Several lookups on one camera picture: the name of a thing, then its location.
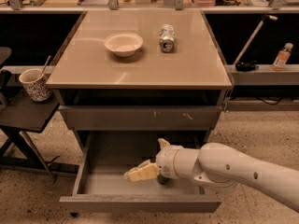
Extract patterned paper cup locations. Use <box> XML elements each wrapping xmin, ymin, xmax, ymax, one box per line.
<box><xmin>19</xmin><ymin>68</ymin><xmax>52</xmax><ymax>102</ymax></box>

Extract white pole with black tip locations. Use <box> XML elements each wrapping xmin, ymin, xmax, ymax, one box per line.
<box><xmin>233</xmin><ymin>14</ymin><xmax>278</xmax><ymax>65</ymax></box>

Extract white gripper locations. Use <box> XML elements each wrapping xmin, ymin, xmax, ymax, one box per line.
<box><xmin>124</xmin><ymin>138</ymin><xmax>182</xmax><ymax>182</ymax></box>

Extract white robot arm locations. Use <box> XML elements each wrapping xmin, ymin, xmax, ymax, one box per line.
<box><xmin>124</xmin><ymin>138</ymin><xmax>299</xmax><ymax>212</ymax></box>

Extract green soda can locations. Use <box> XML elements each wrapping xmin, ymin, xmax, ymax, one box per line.
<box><xmin>157</xmin><ymin>175</ymin><xmax>169</xmax><ymax>185</ymax></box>

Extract orange drink bottle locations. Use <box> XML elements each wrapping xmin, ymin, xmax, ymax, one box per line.
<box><xmin>272</xmin><ymin>43</ymin><xmax>293</xmax><ymax>71</ymax></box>

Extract black object on ledge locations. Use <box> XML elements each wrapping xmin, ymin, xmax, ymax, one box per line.
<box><xmin>235</xmin><ymin>61</ymin><xmax>259</xmax><ymax>72</ymax></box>

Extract silver can lying on counter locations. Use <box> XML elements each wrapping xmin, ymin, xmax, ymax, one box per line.
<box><xmin>159</xmin><ymin>24</ymin><xmax>176</xmax><ymax>52</ymax></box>

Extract black side table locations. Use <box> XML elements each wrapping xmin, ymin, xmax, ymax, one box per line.
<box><xmin>0</xmin><ymin>89</ymin><xmax>79</xmax><ymax>179</ymax></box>

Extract open grey drawer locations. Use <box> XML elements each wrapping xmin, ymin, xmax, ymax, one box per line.
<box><xmin>60</xmin><ymin>132</ymin><xmax>221</xmax><ymax>214</ymax></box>

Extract grey drawer cabinet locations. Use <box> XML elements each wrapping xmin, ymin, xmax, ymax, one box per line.
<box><xmin>48</xmin><ymin>9</ymin><xmax>232</xmax><ymax>147</ymax></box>

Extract white bowl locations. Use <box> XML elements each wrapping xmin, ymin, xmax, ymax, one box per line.
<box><xmin>104</xmin><ymin>33</ymin><xmax>143</xmax><ymax>58</ymax></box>

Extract stir stick in cup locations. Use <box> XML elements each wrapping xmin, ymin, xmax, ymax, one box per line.
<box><xmin>40</xmin><ymin>55</ymin><xmax>51</xmax><ymax>77</ymax></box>

